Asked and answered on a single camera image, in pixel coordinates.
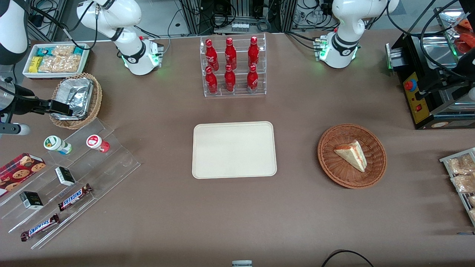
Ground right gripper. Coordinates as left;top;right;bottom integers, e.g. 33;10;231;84
0;82;73;116

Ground green gum bottle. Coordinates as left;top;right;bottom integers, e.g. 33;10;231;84
43;135;73;155

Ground red gum bottle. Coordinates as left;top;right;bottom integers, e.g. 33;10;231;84
86;134;111;153

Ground beige plastic tray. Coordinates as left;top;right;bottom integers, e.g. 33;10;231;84
191;121;278;179

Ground silver foil containers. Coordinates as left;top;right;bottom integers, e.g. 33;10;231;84
51;78;94;120

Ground wicker basket with foil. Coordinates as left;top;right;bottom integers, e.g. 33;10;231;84
49;72;103;130

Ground clear cracker bag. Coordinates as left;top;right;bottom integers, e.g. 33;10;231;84
38;45;81;73

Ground white snack bin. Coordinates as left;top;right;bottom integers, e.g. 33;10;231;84
22;43;92;80

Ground small black box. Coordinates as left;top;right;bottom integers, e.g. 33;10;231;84
19;191;44;210
55;167;76;187

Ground clear acrylic tiered stand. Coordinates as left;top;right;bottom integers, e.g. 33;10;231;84
0;118;141;250

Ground red cookie box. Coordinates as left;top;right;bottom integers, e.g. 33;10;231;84
0;152;47;197

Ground snickers bar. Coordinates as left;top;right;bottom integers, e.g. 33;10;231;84
58;183;93;212
20;213;60;242

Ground red cola bottle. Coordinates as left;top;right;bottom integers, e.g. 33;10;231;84
224;64;236;92
248;36;260;67
225;37;238;70
247;65;259;93
205;66;219;95
205;39;219;72

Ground clear acrylic bottle rack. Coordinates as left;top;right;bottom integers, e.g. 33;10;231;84
199;33;267;98

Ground round brown wicker basket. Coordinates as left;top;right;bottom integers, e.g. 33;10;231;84
317;123;388;189

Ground wrapped triangle sandwich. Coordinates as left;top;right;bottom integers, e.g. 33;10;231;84
333;139;368;173

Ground black sealing machine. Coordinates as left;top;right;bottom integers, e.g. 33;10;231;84
385;6;475;130

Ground clear snack bag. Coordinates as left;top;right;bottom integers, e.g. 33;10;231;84
447;154;475;175
451;173;475;194

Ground red packaged food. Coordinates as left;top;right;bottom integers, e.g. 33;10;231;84
455;18;475;53

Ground black looped cable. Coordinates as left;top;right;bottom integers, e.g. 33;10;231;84
321;250;376;267

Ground metal wire rack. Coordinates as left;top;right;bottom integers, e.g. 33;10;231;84
439;147;475;227

